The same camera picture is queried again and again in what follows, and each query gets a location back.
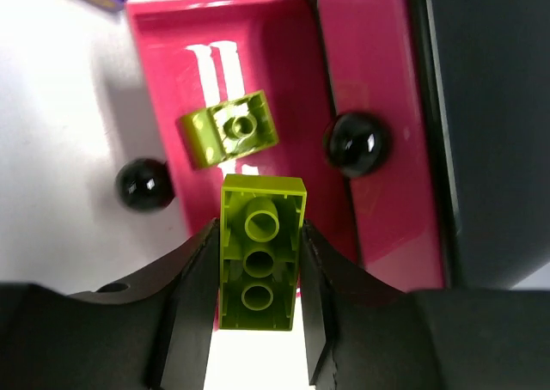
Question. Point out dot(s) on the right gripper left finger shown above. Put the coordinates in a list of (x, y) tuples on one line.
[(149, 330)]

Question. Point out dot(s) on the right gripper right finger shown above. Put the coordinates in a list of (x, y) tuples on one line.
[(361, 333)]

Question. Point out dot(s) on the lime long lego brick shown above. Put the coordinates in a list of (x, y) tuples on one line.
[(261, 220)]

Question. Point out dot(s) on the pink drawer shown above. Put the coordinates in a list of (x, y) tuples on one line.
[(378, 139), (239, 87)]

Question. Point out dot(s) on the lime small lego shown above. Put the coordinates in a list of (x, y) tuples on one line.
[(228, 130)]

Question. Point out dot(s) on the black drawer cabinet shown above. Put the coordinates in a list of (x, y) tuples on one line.
[(484, 77)]

